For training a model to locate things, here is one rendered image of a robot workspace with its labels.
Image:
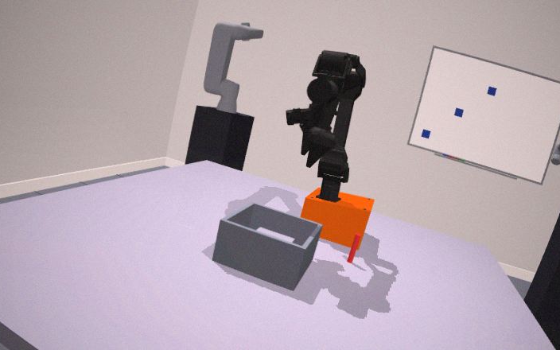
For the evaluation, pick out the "red peg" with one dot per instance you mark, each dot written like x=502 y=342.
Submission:
x=354 y=247

